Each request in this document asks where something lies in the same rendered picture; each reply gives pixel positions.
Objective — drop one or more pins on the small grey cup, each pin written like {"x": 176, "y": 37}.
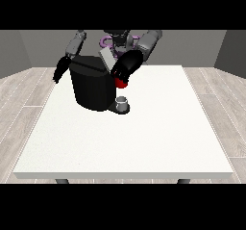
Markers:
{"x": 122, "y": 103}

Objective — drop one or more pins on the pale grey machine lid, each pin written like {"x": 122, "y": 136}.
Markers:
{"x": 107, "y": 58}

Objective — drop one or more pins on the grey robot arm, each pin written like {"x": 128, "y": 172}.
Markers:
{"x": 75, "y": 44}
{"x": 148, "y": 44}

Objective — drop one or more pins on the dark table leg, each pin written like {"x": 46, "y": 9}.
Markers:
{"x": 184, "y": 181}
{"x": 62, "y": 181}

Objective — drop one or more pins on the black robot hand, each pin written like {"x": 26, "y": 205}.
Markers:
{"x": 128, "y": 64}
{"x": 61, "y": 67}

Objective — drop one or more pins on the black coffee machine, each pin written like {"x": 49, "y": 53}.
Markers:
{"x": 93, "y": 83}

